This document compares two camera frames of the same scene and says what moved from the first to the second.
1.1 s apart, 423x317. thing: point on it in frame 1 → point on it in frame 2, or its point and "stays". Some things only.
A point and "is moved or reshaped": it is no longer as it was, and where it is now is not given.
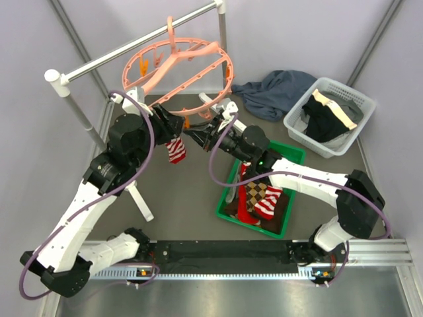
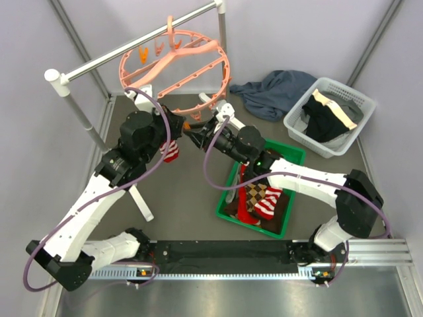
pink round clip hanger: [171, 38] is moved or reshaped
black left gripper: [171, 125] stays
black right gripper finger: [202, 137] stays
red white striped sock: [177, 150] is moved or reshaped
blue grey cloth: [269, 99] stays
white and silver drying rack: [59, 84] stays
